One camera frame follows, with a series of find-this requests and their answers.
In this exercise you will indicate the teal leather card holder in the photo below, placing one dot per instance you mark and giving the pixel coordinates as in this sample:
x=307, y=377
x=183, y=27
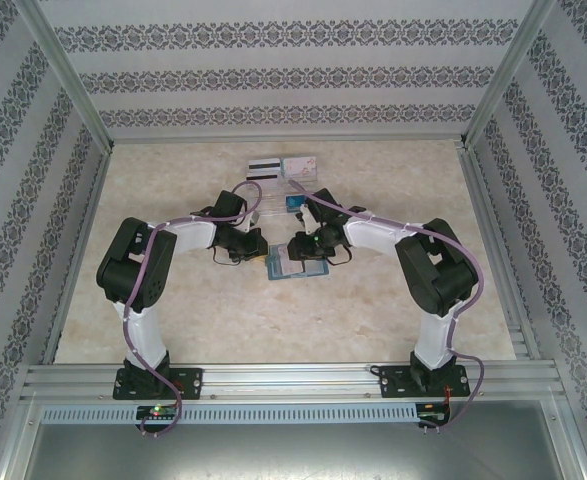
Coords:
x=318, y=270

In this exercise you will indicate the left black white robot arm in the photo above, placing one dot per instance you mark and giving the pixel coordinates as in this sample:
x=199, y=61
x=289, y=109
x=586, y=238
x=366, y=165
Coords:
x=123, y=270

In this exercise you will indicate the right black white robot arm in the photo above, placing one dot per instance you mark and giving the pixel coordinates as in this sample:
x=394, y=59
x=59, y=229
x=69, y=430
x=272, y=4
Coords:
x=438, y=275

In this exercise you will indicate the white magnetic stripe card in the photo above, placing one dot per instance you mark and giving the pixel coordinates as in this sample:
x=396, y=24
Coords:
x=263, y=176
x=265, y=164

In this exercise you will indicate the clear acrylic card stand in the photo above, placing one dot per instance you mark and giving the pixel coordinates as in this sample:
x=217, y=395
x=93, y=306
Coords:
x=273, y=195

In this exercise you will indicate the blue plastic card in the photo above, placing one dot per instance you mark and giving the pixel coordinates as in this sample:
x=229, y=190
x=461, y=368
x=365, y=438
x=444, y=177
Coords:
x=294, y=201

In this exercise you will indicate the pink floral card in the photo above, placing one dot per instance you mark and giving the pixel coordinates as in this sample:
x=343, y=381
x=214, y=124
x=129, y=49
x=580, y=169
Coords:
x=300, y=168

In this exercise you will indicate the grey metal sheet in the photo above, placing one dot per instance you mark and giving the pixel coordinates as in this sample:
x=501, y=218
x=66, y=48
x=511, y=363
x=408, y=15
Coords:
x=298, y=452

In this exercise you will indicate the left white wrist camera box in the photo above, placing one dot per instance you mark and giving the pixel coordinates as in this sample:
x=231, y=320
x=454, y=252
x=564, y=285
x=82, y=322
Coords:
x=251, y=221

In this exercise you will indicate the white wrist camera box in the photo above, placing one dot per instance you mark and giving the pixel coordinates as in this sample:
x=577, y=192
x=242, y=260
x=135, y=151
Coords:
x=251, y=221
x=305, y=217

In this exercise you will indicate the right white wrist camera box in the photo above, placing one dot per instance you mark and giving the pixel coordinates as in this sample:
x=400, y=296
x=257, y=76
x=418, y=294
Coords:
x=305, y=217

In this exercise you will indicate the aluminium mounting rail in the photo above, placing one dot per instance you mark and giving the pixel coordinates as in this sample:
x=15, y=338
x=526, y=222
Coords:
x=288, y=380

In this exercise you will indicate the aluminium side rail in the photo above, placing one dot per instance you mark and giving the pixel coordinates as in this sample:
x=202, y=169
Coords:
x=93, y=200
x=488, y=200

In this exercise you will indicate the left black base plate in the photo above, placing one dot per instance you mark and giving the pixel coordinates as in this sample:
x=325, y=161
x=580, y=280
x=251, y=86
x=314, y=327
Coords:
x=190, y=382

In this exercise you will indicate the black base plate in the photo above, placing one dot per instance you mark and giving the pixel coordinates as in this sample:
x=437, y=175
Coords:
x=190, y=382
x=395, y=382

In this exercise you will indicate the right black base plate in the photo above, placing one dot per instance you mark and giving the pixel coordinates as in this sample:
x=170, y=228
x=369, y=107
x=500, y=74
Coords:
x=395, y=382

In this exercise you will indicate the aluminium frame post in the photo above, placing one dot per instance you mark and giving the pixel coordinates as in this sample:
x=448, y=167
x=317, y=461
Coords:
x=68, y=75
x=508, y=75

